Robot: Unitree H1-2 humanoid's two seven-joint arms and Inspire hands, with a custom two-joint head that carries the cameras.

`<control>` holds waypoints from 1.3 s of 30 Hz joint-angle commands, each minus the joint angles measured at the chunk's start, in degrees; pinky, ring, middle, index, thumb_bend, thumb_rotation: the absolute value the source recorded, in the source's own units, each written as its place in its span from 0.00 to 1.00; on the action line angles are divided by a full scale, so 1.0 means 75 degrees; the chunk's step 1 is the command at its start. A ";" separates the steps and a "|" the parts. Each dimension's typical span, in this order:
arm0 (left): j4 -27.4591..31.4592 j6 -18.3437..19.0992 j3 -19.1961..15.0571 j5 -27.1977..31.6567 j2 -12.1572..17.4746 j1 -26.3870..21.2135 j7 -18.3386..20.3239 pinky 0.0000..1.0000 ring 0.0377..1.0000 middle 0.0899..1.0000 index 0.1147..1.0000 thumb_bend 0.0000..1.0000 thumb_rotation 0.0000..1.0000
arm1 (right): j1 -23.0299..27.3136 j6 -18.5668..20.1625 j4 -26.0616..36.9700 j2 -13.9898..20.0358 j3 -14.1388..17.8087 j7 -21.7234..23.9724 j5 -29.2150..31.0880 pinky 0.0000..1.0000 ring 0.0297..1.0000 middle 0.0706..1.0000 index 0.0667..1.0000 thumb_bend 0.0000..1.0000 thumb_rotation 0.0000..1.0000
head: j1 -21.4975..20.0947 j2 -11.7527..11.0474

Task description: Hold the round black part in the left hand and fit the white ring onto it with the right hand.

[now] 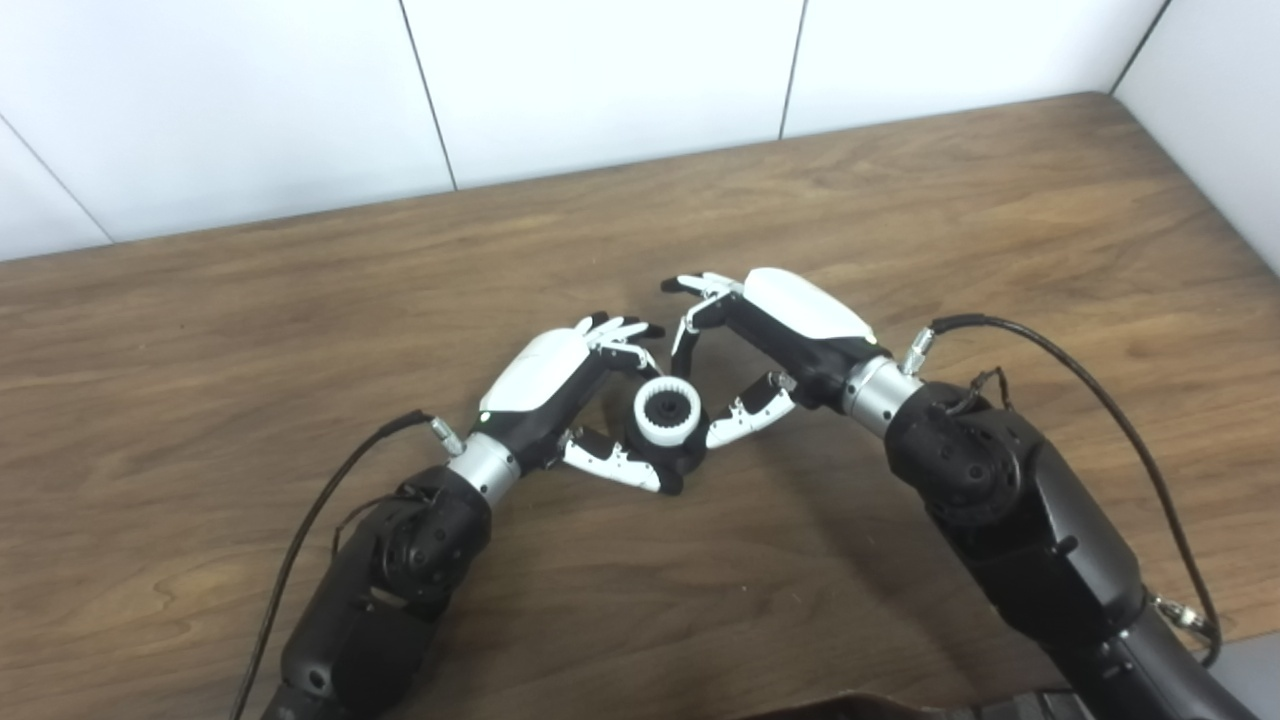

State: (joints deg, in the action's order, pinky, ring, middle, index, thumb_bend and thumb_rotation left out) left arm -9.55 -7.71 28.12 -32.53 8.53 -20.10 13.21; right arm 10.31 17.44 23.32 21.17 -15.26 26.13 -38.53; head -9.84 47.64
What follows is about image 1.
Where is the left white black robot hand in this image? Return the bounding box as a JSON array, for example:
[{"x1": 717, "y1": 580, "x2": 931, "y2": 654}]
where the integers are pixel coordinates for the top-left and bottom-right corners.
[{"x1": 475, "y1": 312, "x2": 686, "y2": 496}]

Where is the white ring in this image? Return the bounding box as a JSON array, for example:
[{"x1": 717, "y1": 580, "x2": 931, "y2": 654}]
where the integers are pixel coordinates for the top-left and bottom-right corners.
[{"x1": 633, "y1": 377, "x2": 704, "y2": 448}]

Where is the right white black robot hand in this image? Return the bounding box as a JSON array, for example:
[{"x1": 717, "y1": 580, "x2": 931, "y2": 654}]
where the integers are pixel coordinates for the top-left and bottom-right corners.
[{"x1": 660, "y1": 267, "x2": 893, "y2": 449}]

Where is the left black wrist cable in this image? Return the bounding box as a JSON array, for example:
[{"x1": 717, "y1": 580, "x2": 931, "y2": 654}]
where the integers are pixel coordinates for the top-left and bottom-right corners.
[{"x1": 230, "y1": 410, "x2": 466, "y2": 720}]

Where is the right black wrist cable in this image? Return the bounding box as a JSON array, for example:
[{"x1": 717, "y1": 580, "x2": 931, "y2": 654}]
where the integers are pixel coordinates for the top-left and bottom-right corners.
[{"x1": 900, "y1": 314, "x2": 1223, "y2": 669}]

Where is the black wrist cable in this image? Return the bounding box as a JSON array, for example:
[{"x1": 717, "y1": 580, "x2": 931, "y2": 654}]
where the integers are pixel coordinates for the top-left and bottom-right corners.
[
  {"x1": 230, "y1": 410, "x2": 466, "y2": 720},
  {"x1": 900, "y1": 314, "x2": 1223, "y2": 669}
]

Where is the round black part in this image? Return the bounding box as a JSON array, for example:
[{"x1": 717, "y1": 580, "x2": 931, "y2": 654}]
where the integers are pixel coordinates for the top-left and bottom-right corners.
[{"x1": 622, "y1": 392, "x2": 709, "y2": 483}]

